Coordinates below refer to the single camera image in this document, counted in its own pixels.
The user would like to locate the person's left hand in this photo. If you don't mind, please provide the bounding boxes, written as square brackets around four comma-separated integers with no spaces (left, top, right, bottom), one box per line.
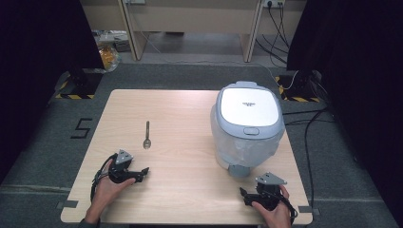
[85,160,137,220]

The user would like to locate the metal spoon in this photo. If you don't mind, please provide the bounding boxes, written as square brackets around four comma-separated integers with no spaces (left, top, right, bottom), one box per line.
[143,121,152,150]

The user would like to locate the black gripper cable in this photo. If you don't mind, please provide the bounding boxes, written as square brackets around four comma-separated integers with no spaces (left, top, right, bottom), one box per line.
[89,153,119,203]
[276,189,299,226]

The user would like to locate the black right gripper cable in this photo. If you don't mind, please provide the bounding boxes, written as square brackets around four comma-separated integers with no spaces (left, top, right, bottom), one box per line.
[276,189,299,226]

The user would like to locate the pile of packets under desk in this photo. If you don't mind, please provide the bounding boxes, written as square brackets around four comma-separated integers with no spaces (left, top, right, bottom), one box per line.
[92,29,131,53]

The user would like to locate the black curtain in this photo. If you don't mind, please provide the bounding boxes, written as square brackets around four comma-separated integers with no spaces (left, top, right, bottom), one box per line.
[285,0,403,227]
[0,0,106,186]

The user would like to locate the black stand base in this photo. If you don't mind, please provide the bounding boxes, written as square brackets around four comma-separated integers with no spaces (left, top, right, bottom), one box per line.
[278,69,321,99]
[67,66,105,96]

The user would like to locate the white wall power socket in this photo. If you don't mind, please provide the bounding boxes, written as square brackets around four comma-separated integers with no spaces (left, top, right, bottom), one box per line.
[261,0,285,9]

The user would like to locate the white grey lidded trash can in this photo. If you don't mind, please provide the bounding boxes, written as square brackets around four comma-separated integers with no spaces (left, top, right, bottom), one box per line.
[209,80,286,179]

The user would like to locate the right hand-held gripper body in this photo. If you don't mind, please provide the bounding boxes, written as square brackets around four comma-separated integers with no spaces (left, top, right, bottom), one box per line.
[251,172,288,212]

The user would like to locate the yellow black hazard tape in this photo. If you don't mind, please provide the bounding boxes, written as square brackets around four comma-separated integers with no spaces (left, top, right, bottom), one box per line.
[274,75,321,104]
[54,70,96,101]

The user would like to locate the clear bag with yellow contents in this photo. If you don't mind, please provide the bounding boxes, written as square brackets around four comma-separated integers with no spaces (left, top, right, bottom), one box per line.
[96,42,122,72]

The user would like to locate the black hanging power cables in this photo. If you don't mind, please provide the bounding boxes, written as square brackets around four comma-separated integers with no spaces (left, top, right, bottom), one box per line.
[256,2,292,66]

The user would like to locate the black floor cables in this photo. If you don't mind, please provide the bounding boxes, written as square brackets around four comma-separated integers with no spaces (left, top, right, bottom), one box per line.
[281,106,337,210]

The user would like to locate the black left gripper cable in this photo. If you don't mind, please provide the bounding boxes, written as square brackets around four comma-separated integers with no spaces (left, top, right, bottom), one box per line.
[89,153,119,203]

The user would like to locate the person's right hand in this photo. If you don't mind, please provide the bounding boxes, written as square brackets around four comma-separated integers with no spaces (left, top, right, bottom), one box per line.
[251,184,293,228]

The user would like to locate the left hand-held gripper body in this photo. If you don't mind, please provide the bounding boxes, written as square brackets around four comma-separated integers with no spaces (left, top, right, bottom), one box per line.
[107,149,144,184]

